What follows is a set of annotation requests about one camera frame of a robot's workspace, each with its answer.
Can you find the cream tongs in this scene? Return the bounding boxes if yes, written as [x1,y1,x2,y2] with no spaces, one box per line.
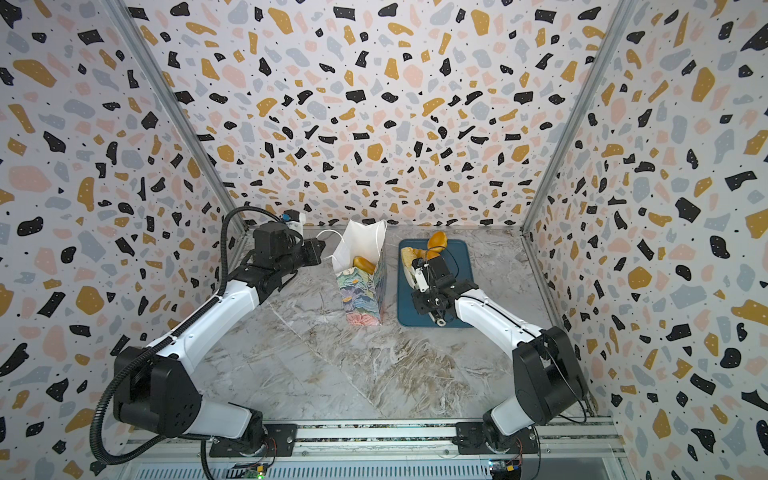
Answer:
[405,259,447,327]

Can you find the pale rectangular pastry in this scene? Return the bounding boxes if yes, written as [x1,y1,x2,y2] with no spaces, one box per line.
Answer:
[400,246,423,289]

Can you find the floral paper bag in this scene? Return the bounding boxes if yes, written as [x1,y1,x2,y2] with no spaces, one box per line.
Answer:
[327,221,387,326]

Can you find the small yellow bread roll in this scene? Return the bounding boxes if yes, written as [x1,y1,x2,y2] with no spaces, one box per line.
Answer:
[353,256,377,275]

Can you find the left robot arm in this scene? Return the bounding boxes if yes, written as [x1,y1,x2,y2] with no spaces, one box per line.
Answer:
[112,222,326,450]

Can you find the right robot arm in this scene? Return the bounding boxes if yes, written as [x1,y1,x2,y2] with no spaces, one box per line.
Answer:
[403,256,587,453]

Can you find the teal tray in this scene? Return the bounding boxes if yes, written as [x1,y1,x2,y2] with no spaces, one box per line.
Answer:
[396,238,474,328]

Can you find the small round bun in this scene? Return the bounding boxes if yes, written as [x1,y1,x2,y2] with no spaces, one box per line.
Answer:
[427,231,448,253]

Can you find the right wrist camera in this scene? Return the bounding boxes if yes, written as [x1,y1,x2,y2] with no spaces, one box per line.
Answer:
[413,267,430,292]

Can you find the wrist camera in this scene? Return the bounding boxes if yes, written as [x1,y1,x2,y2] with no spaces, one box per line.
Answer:
[413,267,430,292]
[281,209,306,236]

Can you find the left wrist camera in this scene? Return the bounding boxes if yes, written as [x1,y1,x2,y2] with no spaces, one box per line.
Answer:
[281,209,306,236]

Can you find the black corrugated cable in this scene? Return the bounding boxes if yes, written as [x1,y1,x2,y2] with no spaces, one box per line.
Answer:
[88,206,289,466]

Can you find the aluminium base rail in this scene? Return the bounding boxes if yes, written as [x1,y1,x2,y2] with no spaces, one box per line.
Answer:
[117,417,634,479]

